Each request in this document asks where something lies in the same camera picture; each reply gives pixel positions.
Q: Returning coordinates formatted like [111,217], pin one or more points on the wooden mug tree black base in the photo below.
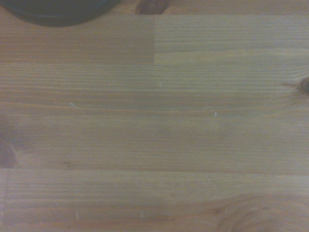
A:
[55,12]

